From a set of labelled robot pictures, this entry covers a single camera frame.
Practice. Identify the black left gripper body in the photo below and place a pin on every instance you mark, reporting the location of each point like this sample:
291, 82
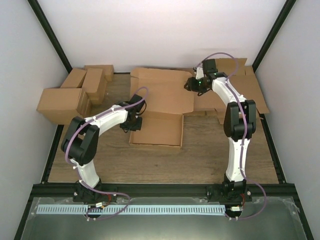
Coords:
132, 125

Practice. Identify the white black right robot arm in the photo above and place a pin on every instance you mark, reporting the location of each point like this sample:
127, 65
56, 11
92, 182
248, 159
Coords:
239, 122

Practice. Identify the stack of flat cardboard blanks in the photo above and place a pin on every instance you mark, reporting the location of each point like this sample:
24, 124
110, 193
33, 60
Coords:
244, 81

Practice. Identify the black left frame post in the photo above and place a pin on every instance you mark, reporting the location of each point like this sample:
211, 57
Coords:
44, 22

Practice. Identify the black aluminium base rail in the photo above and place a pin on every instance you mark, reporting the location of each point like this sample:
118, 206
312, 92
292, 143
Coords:
212, 192

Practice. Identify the large folded cardboard box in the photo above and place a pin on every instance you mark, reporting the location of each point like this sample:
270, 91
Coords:
61, 105

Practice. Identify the light blue slotted cable duct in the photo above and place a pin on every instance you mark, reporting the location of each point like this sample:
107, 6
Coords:
77, 209

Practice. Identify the brown cardboard box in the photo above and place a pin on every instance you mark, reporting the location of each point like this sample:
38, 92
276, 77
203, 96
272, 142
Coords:
166, 103

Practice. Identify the black right frame post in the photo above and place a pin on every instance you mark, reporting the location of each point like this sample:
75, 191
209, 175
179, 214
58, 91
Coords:
281, 18

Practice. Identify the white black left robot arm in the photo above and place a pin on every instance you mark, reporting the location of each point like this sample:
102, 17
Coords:
80, 142

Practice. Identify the black frame post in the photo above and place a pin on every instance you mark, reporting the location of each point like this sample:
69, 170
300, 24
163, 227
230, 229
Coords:
44, 22
281, 18

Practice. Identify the small folded cardboard box rear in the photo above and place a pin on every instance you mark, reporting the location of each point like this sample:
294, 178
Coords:
108, 70

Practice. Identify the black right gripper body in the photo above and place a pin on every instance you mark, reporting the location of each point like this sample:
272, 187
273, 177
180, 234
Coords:
199, 87

